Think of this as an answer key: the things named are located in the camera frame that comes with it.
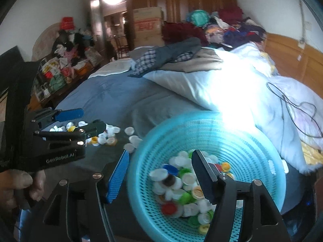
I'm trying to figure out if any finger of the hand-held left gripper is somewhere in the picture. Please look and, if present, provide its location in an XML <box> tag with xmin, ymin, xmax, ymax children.
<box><xmin>76</xmin><ymin>119</ymin><xmax>107</xmax><ymax>147</ymax></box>
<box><xmin>50</xmin><ymin>108</ymin><xmax>84</xmax><ymax>121</ymax></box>

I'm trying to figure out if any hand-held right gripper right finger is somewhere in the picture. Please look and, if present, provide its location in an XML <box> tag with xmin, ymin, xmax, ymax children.
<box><xmin>191</xmin><ymin>149</ymin><xmax>292</xmax><ymax>242</ymax></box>

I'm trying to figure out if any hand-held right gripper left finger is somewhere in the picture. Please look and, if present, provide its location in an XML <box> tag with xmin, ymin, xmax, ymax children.
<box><xmin>35</xmin><ymin>149</ymin><xmax>130</xmax><ymax>242</ymax></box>

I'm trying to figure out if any pile of plastic bottle caps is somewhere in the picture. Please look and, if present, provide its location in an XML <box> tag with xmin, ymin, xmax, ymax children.
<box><xmin>49</xmin><ymin>121</ymin><xmax>143</xmax><ymax>154</ymax></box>
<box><xmin>149</xmin><ymin>150</ymin><xmax>233</xmax><ymax>234</ymax></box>

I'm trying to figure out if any teal perforated plastic basket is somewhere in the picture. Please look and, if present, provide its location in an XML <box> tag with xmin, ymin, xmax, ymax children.
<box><xmin>126</xmin><ymin>111</ymin><xmax>287</xmax><ymax>236</ymax></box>

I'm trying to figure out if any person's left hand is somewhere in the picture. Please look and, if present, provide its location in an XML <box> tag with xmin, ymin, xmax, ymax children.
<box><xmin>0</xmin><ymin>169</ymin><xmax>47</xmax><ymax>211</ymax></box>

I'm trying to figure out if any heap of bags and clothes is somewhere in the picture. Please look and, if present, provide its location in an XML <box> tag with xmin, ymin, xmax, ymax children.
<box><xmin>33</xmin><ymin>17</ymin><xmax>104</xmax><ymax>101</ymax></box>

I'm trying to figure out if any white lace cloth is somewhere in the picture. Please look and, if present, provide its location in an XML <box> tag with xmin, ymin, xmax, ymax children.
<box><xmin>88</xmin><ymin>58</ymin><xmax>133</xmax><ymax>78</ymax></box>

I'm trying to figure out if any pink patterned board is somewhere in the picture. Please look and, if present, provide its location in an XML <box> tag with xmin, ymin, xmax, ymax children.
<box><xmin>32</xmin><ymin>22</ymin><xmax>62</xmax><ymax>61</ymax></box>

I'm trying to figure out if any wooden chair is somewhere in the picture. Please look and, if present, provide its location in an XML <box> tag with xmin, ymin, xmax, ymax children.
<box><xmin>111</xmin><ymin>34</ymin><xmax>129</xmax><ymax>59</ymax></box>

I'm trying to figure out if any plaid shirt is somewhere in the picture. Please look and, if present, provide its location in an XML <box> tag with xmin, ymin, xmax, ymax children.
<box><xmin>129</xmin><ymin>49</ymin><xmax>195</xmax><ymax>77</ymax></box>

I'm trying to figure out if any black television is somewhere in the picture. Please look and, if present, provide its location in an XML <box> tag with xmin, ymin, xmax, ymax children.
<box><xmin>0</xmin><ymin>45</ymin><xmax>24</xmax><ymax>68</ymax></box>

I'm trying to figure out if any plain cardboard box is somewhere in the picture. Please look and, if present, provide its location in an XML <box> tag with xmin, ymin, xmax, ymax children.
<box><xmin>134</xmin><ymin>36</ymin><xmax>165</xmax><ymax>48</ymax></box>

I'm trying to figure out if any white duvet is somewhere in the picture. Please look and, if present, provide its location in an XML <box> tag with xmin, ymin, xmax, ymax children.
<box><xmin>144</xmin><ymin>42</ymin><xmax>323</xmax><ymax>174</ymax></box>

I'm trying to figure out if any yellow cloth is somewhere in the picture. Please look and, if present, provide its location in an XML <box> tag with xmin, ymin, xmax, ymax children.
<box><xmin>301</xmin><ymin>144</ymin><xmax>323</xmax><ymax>167</ymax></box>

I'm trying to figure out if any beige blanket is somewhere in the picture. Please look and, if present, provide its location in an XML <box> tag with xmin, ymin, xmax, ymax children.
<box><xmin>164</xmin><ymin>48</ymin><xmax>228</xmax><ymax>71</ymax></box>

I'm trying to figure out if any cardboard box red print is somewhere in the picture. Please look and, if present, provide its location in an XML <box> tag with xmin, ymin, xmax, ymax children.
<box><xmin>133</xmin><ymin>7</ymin><xmax>164</xmax><ymax>38</ymax></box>

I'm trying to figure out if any dark red blanket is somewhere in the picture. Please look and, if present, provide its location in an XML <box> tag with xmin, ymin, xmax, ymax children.
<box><xmin>161</xmin><ymin>21</ymin><xmax>202</xmax><ymax>46</ymax></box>

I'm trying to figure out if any teal bag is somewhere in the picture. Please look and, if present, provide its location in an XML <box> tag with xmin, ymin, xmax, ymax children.
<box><xmin>188</xmin><ymin>10</ymin><xmax>210</xmax><ymax>27</ymax></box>

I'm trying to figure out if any pile of clothes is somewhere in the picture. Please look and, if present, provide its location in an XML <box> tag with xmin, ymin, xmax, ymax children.
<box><xmin>187</xmin><ymin>5</ymin><xmax>268</xmax><ymax>48</ymax></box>

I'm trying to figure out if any wooden headboard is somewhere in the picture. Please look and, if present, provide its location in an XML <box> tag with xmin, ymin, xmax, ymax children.
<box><xmin>265</xmin><ymin>33</ymin><xmax>323</xmax><ymax>101</ymax></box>

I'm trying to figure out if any black cable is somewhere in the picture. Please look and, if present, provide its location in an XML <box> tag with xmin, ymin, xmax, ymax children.
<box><xmin>266</xmin><ymin>82</ymin><xmax>323</xmax><ymax>139</ymax></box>

